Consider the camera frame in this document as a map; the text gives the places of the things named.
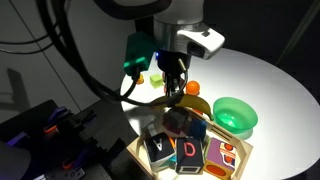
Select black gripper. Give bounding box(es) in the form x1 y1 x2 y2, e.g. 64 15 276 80
156 49 193 98

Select wooden box tray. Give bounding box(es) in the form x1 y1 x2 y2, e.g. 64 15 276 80
126 105 254 180

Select light green cube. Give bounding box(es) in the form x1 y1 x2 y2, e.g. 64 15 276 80
149 73 165 90

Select orange toy fruit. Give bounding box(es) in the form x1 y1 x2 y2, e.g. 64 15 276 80
185 80 201 97

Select grey cube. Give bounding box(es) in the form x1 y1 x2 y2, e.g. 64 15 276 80
162 106 190 131

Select small yellow-orange toy fruit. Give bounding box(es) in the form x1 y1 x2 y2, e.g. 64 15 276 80
135 73 145 85

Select magenta cube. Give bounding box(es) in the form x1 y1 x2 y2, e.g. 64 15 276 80
163 122 182 134

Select small silver cube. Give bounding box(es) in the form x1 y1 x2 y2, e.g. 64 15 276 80
146 123 158 136

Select blue cube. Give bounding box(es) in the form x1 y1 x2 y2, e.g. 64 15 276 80
189 118 208 140

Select black soft cube letter A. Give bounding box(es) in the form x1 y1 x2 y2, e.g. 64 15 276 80
143 132 177 173

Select green plastic bowl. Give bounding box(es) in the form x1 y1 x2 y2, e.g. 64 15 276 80
212 96 260 135

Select black soft cube letter D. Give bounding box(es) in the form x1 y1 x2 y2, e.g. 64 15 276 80
174 136 205 175

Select dark equipment stand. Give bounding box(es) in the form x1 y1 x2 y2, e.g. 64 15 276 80
0 99 148 180

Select purple soft cube orange patches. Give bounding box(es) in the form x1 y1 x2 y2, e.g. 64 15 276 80
203 137 239 180

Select dark clamp orange tip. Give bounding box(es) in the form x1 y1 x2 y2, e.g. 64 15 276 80
42 105 98 135

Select purple clamp orange tip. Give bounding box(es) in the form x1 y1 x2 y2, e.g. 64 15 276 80
60 143 98 170

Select perforated mounting board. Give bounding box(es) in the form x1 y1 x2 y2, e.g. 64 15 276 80
42 165 86 180

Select grey rounded housing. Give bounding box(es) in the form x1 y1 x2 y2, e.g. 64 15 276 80
0 140 33 180

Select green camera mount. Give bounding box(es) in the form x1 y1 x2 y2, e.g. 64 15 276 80
122 31 160 77

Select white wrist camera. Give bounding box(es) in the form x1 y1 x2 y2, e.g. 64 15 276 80
175 27 226 61

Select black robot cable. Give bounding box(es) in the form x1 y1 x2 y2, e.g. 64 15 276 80
35 0 188 108
49 0 188 107

